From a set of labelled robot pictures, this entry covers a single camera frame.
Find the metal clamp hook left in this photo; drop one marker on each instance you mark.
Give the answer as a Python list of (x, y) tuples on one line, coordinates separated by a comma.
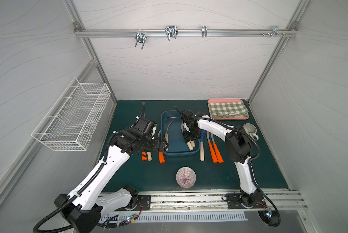
[(140, 39)]

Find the purple striped bowl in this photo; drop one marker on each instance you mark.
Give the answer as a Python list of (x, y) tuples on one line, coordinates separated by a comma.
[(186, 177)]

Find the orange sickle beside box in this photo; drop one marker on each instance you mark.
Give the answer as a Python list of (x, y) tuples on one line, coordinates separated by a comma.
[(161, 157)]

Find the orange sickle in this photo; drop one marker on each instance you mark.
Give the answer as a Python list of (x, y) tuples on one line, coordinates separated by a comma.
[(213, 154), (144, 156), (161, 157), (216, 150)]

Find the pink tray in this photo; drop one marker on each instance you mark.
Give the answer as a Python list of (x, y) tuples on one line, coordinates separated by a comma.
[(227, 101)]

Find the aluminium crossbar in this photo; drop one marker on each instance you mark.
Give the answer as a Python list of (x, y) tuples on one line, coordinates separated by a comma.
[(182, 33)]

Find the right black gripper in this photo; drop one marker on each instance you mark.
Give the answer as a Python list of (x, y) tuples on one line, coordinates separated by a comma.
[(190, 136)]

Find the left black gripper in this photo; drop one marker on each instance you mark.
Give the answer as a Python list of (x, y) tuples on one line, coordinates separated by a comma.
[(157, 145)]

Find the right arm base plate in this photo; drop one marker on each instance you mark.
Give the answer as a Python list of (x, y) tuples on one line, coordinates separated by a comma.
[(244, 201)]

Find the small metal ring hook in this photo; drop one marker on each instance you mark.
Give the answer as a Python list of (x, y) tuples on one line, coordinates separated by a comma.
[(204, 32)]

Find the striped ceramic mug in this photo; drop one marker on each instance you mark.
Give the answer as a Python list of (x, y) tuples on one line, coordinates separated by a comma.
[(251, 130)]

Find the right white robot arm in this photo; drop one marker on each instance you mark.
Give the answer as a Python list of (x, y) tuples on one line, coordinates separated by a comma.
[(242, 149)]

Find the slotted cable duct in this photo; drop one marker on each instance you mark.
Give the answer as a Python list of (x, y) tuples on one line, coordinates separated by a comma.
[(170, 217)]

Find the green checkered cloth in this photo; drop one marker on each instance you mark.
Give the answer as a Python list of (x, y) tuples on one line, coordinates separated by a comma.
[(228, 110)]

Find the blue plastic storage box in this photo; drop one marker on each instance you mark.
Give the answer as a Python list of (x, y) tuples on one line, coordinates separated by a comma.
[(177, 145)]

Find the metal U-bolt hook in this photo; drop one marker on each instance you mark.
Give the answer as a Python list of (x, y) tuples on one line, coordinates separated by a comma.
[(171, 32)]

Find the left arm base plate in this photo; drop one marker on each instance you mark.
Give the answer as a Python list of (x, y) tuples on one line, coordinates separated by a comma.
[(142, 202)]

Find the metal bracket hook right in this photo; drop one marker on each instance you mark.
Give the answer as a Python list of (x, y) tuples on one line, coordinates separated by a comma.
[(274, 33)]

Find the aluminium front rail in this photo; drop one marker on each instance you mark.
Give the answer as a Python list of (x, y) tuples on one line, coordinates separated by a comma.
[(215, 200)]

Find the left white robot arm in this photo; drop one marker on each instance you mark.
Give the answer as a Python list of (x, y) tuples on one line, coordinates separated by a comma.
[(81, 207)]

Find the white wire basket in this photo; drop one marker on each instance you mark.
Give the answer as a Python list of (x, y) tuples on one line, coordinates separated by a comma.
[(72, 120)]

